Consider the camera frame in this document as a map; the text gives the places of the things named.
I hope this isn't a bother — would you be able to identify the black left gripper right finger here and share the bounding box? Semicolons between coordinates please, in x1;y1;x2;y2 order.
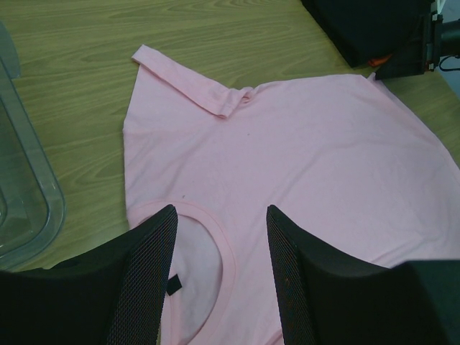
266;206;459;344

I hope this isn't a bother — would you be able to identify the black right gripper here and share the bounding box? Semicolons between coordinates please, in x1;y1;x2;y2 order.
375;13;459;81

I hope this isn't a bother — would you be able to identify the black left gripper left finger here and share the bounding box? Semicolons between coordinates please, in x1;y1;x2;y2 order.
1;206;178;344

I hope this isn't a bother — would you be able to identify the pink t shirt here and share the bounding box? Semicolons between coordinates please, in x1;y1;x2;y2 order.
123;46;459;344

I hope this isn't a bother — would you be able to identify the clear plastic bin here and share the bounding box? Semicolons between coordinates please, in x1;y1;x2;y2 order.
1;27;66;270

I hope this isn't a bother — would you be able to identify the folded black t shirt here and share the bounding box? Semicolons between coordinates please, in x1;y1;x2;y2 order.
302;0;431;68

